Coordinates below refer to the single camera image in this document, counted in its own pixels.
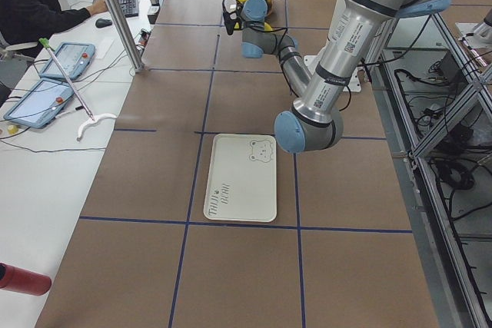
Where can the blue teach pendant far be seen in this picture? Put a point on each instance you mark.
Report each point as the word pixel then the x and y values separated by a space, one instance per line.
pixel 74 58

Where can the red water bottle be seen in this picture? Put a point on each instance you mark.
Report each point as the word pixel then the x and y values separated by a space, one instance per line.
pixel 19 280

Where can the metal grabber stick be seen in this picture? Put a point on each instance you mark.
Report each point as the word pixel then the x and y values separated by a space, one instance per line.
pixel 93 119

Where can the black computer mouse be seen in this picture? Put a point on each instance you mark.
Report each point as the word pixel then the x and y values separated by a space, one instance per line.
pixel 103 23

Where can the person in black shirt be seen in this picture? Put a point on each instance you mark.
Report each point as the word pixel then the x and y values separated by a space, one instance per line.
pixel 25 21

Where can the blue teach pendant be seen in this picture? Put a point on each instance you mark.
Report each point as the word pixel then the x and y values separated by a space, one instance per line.
pixel 41 104
pixel 74 58

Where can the brown wicker basket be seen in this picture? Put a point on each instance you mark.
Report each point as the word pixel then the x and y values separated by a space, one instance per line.
pixel 269 7

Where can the white bear print tray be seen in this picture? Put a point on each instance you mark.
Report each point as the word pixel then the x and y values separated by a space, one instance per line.
pixel 242 179

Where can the blue teach pendant near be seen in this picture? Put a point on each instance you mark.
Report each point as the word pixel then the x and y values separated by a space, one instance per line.
pixel 41 104

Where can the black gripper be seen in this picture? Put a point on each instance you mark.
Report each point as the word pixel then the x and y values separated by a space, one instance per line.
pixel 240 10

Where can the aluminium frame post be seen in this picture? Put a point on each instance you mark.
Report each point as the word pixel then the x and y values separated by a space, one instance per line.
pixel 125 35

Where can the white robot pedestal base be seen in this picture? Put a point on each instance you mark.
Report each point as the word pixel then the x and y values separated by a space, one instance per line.
pixel 354 85

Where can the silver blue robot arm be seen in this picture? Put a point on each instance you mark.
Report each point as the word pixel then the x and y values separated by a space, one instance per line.
pixel 313 122

